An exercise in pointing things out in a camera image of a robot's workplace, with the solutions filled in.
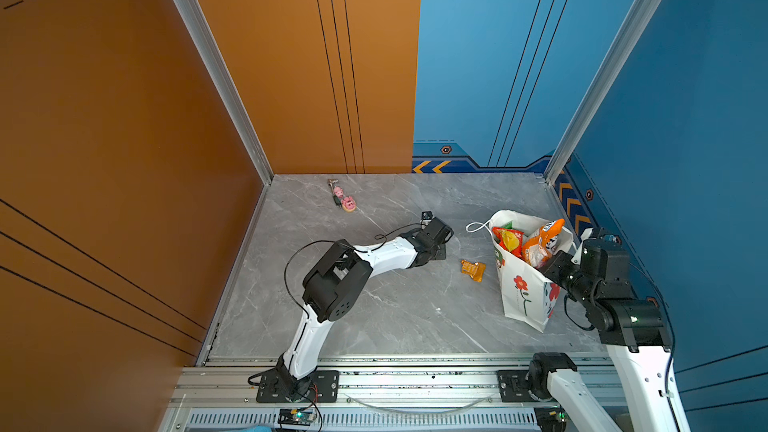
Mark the red yellow snack packet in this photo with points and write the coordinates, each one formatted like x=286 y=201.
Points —
x=511 y=240

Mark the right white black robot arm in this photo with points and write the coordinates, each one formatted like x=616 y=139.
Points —
x=638 y=340

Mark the orange snack bag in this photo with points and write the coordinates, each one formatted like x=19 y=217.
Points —
x=541 y=246

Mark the aluminium mounting rail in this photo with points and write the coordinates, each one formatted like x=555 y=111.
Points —
x=416 y=393

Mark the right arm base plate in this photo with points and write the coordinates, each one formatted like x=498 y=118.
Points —
x=515 y=386

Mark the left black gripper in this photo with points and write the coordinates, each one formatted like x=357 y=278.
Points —
x=441 y=254

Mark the orange cone snack packet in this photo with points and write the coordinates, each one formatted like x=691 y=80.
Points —
x=475 y=270

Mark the pink keychain toy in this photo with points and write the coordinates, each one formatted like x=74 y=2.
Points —
x=340 y=198

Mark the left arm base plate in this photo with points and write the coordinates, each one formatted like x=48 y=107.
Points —
x=321 y=386

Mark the green circuit board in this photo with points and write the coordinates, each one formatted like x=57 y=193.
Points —
x=296 y=418

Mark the white floral paper bag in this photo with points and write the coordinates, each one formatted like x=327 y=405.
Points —
x=527 y=296

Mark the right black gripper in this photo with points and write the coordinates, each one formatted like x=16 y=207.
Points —
x=554 y=264

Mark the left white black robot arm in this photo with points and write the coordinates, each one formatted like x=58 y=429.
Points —
x=333 y=285

